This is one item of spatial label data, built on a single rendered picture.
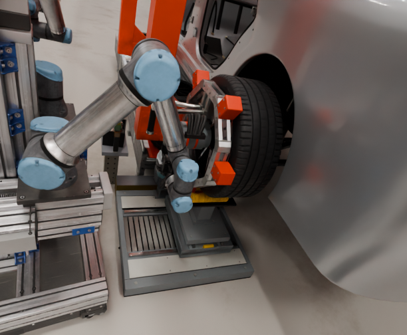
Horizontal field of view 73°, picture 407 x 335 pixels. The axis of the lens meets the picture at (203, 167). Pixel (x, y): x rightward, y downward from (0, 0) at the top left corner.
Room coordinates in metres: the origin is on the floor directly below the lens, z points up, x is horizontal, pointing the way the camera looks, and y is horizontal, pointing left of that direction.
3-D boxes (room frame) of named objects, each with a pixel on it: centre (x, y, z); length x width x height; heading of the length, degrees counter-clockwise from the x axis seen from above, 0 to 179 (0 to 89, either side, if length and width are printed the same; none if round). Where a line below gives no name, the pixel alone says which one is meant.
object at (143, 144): (2.82, 1.03, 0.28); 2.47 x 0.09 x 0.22; 28
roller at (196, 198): (1.24, -0.08, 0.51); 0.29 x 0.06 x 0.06; 118
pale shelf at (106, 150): (1.65, 0.69, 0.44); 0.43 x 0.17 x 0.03; 28
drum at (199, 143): (1.27, 0.13, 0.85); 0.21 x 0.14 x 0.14; 118
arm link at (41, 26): (1.32, 0.99, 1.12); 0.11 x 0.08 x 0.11; 111
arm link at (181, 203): (0.78, 0.05, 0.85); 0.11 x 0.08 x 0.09; 28
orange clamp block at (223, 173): (1.03, -0.09, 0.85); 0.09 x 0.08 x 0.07; 28
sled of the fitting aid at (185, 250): (1.40, -0.08, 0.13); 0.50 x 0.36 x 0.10; 28
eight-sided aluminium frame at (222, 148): (1.30, 0.06, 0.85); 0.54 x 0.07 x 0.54; 28
